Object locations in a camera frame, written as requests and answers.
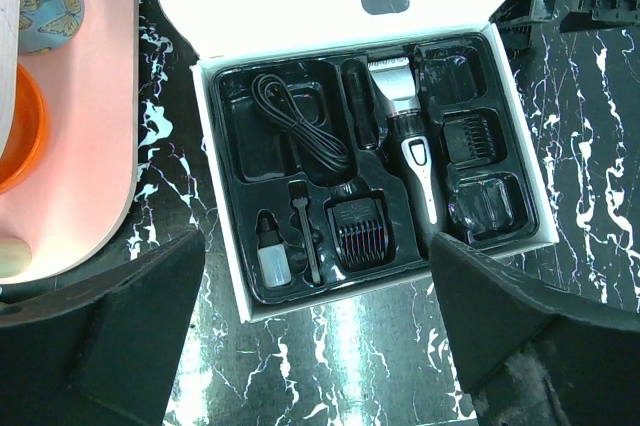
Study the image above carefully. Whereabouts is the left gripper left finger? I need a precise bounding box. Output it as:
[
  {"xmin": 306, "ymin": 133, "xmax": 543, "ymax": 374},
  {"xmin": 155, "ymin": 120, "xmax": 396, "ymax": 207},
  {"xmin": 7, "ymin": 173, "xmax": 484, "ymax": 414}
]
[{"xmin": 1, "ymin": 231, "xmax": 205, "ymax": 425}]

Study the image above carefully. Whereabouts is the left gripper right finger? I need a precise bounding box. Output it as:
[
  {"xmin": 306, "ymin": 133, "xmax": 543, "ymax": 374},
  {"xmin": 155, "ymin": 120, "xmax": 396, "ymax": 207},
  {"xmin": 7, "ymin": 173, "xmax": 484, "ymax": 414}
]
[{"xmin": 429, "ymin": 233, "xmax": 639, "ymax": 425}]

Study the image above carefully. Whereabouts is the small black comb guard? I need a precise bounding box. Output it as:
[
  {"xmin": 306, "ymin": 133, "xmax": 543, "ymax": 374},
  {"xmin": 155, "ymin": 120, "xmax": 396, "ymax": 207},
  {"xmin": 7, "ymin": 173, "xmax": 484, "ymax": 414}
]
[{"xmin": 443, "ymin": 114, "xmax": 498, "ymax": 169}]

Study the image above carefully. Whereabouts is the small white oil bottle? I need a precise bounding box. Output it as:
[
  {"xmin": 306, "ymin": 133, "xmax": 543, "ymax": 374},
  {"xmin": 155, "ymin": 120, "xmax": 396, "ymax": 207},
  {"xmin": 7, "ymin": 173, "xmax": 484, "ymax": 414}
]
[{"xmin": 256, "ymin": 211, "xmax": 292, "ymax": 289}]

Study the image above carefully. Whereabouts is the black comb attachment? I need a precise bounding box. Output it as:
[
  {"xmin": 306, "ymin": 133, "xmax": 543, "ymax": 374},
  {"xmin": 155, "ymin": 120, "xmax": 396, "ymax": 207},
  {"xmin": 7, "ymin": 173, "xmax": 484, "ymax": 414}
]
[{"xmin": 327, "ymin": 196, "xmax": 392, "ymax": 272}]

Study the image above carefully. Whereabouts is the black silver hair clipper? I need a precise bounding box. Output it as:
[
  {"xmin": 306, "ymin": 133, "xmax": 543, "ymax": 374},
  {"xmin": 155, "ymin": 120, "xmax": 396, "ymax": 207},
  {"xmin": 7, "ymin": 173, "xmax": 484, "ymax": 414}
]
[{"xmin": 367, "ymin": 57, "xmax": 446, "ymax": 255}]

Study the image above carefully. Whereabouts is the white clipper kit box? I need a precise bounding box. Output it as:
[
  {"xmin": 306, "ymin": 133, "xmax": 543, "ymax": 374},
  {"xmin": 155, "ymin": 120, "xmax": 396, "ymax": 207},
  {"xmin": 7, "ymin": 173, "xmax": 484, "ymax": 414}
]
[{"xmin": 159, "ymin": 0, "xmax": 558, "ymax": 322}]

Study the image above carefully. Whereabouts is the black cleaning brush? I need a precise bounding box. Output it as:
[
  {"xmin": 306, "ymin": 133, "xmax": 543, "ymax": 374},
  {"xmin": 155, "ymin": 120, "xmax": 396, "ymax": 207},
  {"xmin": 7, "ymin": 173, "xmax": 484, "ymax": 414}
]
[{"xmin": 288, "ymin": 180, "xmax": 322, "ymax": 286}]

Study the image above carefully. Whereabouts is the black charging cable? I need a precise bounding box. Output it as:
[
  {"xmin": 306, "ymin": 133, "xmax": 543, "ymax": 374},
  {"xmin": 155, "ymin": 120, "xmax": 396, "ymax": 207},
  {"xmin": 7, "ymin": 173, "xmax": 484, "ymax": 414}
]
[{"xmin": 251, "ymin": 71, "xmax": 351, "ymax": 173}]

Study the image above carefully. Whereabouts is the pink tiered wooden shelf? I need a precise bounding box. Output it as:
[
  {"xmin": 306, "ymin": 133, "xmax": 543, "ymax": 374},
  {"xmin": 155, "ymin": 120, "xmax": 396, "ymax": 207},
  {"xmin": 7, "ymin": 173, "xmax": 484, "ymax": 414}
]
[{"xmin": 1, "ymin": 0, "xmax": 138, "ymax": 285}]

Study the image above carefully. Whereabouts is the orange cup on shelf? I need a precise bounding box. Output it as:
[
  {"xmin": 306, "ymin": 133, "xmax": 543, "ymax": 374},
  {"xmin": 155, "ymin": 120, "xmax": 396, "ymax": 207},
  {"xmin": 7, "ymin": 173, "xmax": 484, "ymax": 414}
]
[{"xmin": 1, "ymin": 64, "xmax": 51, "ymax": 194}]

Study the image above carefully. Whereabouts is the black pen under box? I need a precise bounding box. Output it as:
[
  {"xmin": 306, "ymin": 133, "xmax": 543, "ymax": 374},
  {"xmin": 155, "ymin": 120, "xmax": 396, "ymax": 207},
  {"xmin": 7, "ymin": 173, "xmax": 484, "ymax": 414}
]
[{"xmin": 342, "ymin": 60, "xmax": 379, "ymax": 150}]

